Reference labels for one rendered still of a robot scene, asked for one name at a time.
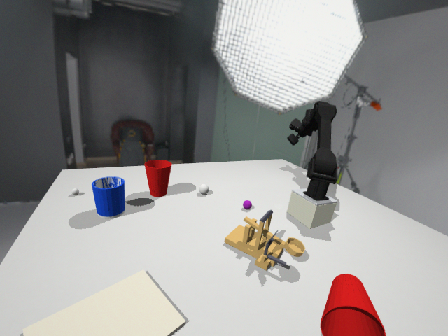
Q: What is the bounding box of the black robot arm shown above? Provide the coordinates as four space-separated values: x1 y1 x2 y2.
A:
289 101 337 201

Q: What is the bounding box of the blue cup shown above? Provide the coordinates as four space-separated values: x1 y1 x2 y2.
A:
92 176 125 219

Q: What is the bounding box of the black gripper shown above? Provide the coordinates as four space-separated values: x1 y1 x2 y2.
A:
288 126 306 146

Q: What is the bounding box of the red plastic cup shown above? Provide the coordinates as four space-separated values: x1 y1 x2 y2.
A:
320 274 386 336
144 160 172 197

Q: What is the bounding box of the dark purple ball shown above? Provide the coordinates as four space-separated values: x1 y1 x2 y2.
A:
243 200 252 209

